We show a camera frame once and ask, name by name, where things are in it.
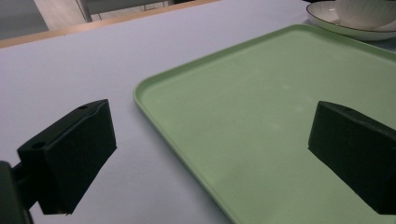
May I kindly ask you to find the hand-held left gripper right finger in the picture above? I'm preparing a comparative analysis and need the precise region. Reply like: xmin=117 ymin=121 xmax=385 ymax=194
xmin=307 ymin=100 xmax=396 ymax=216

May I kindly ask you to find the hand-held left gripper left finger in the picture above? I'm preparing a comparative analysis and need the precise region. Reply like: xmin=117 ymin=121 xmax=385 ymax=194
xmin=17 ymin=98 xmax=118 ymax=216

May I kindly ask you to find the green plastic tray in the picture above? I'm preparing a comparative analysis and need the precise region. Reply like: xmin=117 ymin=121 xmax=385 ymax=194
xmin=133 ymin=23 xmax=396 ymax=224

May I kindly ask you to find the white plate with dark rim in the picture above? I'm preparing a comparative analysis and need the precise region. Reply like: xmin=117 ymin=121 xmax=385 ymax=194
xmin=305 ymin=0 xmax=396 ymax=42

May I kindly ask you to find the white ribbed bowl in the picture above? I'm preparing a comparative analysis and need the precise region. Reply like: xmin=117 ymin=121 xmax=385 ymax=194
xmin=333 ymin=0 xmax=396 ymax=31

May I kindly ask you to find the metal chair leg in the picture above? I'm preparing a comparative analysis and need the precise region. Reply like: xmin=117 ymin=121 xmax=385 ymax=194
xmin=76 ymin=0 xmax=93 ymax=23

